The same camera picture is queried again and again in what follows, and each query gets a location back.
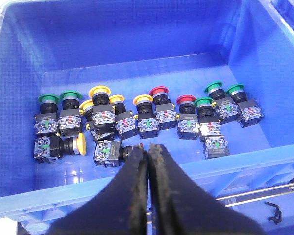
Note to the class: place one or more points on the yellow push button middle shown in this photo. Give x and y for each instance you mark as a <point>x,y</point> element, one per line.
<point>125,123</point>

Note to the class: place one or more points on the red push button right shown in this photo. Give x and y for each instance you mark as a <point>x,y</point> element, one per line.
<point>188,126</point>

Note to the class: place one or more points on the blue target crate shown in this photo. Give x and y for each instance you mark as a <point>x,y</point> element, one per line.
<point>285,10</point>

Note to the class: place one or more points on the yellow push button tilted left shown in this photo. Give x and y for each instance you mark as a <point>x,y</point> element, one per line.
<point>86,109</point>

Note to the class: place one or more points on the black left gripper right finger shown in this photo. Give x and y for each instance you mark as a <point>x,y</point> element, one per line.
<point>181,207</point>

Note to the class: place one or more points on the black hex key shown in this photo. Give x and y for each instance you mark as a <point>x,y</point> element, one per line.
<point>277,218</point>

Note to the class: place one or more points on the blue source crate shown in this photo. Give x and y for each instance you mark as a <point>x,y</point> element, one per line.
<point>131,46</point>

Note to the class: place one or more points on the green push button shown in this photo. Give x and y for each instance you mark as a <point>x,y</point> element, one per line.
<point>46,122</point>
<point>226,109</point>
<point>251,113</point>
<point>209,124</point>
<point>70,122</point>

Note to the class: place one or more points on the yellow push button lying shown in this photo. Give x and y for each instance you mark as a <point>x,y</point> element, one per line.
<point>50,149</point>

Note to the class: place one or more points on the green push button far right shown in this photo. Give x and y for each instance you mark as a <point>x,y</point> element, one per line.
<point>251,113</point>

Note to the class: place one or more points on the red push button lying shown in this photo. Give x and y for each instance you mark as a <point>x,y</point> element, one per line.
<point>111,153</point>

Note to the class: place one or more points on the green push button front right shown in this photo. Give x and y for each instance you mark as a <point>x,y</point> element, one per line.
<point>209,124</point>

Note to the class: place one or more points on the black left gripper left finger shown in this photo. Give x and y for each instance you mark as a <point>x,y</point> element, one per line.
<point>119,209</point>

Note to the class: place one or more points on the black contact block loose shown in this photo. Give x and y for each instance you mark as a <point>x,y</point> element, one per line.
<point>216,146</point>

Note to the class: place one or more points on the green push button rear right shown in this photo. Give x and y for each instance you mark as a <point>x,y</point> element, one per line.
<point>226,109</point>

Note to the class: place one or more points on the yellow mushroom push button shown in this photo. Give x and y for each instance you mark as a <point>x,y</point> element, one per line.
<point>103,114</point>

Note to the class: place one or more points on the green push button far left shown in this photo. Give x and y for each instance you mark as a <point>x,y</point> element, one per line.
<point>46,122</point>

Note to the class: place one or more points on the yellow push button centre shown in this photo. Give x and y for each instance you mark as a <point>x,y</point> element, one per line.
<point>148,124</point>

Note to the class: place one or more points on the red push button centre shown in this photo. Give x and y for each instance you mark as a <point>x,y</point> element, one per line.
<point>164,108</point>

